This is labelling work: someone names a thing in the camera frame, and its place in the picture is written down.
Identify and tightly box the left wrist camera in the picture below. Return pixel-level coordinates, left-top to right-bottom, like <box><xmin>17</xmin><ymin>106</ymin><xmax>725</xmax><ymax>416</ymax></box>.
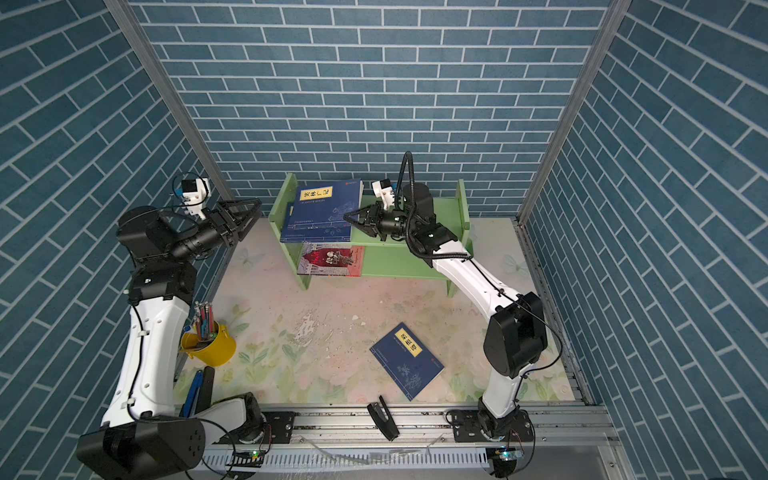
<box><xmin>173</xmin><ymin>172</ymin><xmax>211</xmax><ymax>220</ymax></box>

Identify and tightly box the blue book yellow label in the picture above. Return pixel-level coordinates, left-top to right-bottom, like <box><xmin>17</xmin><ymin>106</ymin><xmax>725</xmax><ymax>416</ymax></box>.
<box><xmin>286</xmin><ymin>180</ymin><xmax>363</xmax><ymax>244</ymax></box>

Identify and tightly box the red Hamlet picture book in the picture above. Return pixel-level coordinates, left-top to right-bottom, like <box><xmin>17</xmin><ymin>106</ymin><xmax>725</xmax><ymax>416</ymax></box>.
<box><xmin>297</xmin><ymin>243</ymin><xmax>365</xmax><ymax>277</ymax></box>

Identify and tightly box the black stapler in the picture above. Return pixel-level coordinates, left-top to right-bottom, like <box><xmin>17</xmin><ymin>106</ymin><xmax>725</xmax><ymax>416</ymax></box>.
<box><xmin>367</xmin><ymin>396</ymin><xmax>400</xmax><ymax>442</ymax></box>

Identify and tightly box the blue black folder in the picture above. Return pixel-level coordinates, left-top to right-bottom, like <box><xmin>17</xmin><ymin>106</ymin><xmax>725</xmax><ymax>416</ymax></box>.
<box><xmin>179</xmin><ymin>366</ymin><xmax>215</xmax><ymax>418</ymax></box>

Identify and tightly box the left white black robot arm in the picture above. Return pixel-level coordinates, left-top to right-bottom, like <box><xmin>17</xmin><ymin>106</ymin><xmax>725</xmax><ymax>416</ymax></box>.
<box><xmin>76</xmin><ymin>198</ymin><xmax>268</xmax><ymax>479</ymax></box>

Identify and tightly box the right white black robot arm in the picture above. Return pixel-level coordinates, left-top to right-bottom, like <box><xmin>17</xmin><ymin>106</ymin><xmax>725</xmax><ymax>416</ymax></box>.
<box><xmin>344</xmin><ymin>151</ymin><xmax>563</xmax><ymax>440</ymax></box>

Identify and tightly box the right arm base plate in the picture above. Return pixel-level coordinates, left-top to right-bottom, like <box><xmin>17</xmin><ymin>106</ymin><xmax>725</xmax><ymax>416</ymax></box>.
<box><xmin>444</xmin><ymin>408</ymin><xmax>535</xmax><ymax>443</ymax></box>

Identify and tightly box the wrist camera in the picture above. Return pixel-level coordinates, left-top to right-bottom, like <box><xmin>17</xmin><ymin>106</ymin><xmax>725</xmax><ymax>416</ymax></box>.
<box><xmin>173</xmin><ymin>172</ymin><xmax>211</xmax><ymax>220</ymax></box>
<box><xmin>372</xmin><ymin>179</ymin><xmax>396</xmax><ymax>211</ymax></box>

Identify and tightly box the yellow pen cup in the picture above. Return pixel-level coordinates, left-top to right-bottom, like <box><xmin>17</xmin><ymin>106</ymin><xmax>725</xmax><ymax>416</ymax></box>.
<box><xmin>180</xmin><ymin>302</ymin><xmax>236</xmax><ymax>367</ymax></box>

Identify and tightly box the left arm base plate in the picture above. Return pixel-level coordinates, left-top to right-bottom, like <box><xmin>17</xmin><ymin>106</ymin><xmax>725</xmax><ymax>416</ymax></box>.
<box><xmin>231</xmin><ymin>411</ymin><xmax>297</xmax><ymax>445</ymax></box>

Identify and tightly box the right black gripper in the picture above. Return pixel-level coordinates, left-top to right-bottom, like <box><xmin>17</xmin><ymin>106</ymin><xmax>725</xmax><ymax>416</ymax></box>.
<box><xmin>346</xmin><ymin>202</ymin><xmax>419</xmax><ymax>243</ymax></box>

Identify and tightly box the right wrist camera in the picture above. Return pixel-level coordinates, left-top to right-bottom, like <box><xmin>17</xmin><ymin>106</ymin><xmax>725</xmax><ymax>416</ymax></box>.
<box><xmin>372</xmin><ymin>179</ymin><xmax>396</xmax><ymax>211</ymax></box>

